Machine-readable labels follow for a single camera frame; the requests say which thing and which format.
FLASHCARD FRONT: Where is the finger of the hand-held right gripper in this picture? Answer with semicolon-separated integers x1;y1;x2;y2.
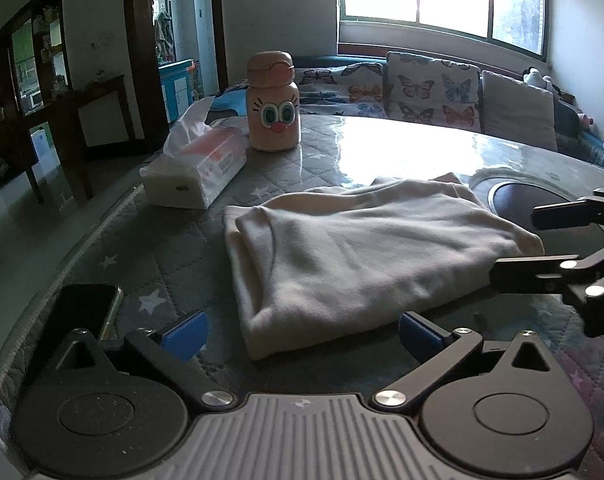
489;242;604;339
531;187;604;231

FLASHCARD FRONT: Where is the red white tissue pack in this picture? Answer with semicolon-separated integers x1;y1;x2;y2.
139;107;249;210

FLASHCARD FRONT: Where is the round table turntable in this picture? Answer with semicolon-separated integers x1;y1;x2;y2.
469;170;604;246

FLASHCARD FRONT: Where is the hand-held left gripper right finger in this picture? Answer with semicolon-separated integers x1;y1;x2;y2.
372;311;565;414

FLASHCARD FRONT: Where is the blue cabinet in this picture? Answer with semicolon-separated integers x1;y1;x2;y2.
158;59;199;124

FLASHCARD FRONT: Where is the dark wooden side table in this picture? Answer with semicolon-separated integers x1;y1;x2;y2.
24;75;138;204

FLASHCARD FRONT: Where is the panda plush toy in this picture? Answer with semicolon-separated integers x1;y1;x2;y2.
523;66;561;94

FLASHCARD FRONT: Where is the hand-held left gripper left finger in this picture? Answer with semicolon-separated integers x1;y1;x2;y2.
44;310;236;414

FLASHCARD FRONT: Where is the blue cloth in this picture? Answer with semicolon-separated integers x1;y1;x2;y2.
208;91;251;117

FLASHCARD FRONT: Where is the butterfly print cushion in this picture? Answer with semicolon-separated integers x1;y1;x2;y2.
386;51;483;134

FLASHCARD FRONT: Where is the butterfly print sofa cover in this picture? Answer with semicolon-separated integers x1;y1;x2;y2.
292;61;388;120

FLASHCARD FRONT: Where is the dark blue sofa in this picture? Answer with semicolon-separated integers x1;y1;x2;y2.
217;54;604;176

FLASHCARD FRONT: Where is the white sweatshirt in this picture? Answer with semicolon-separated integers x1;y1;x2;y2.
223;172;547;361

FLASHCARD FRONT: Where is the pink cartoon face bottle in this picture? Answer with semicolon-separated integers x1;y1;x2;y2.
246;51;302;153

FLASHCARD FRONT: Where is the black smartphone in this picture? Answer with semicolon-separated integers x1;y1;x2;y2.
41;283;124;349

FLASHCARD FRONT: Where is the grey cushion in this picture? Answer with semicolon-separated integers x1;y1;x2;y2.
481;70;559;153

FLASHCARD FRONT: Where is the dark wooden door frame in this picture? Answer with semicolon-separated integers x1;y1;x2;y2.
123;0;229;142

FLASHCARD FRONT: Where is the dark wooden cabinet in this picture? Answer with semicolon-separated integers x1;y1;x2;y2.
0;0;76;187

